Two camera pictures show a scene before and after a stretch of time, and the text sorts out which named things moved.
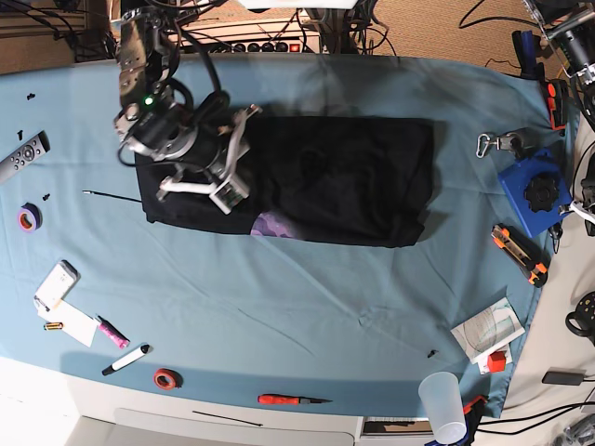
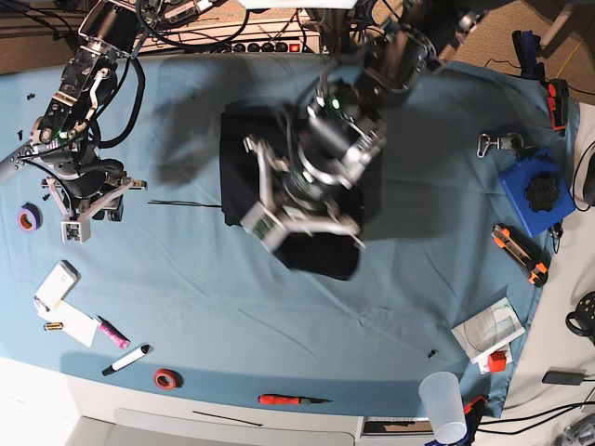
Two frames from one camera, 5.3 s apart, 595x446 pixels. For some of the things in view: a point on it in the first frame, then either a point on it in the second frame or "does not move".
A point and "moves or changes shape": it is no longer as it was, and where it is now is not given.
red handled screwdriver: x=287 y=400 does not move
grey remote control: x=24 y=156 does not move
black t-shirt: x=353 y=181 moves or changes shape
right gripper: x=228 y=190 → x=77 y=229
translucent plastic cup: x=441 y=393 does not move
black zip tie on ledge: x=251 y=424 does not move
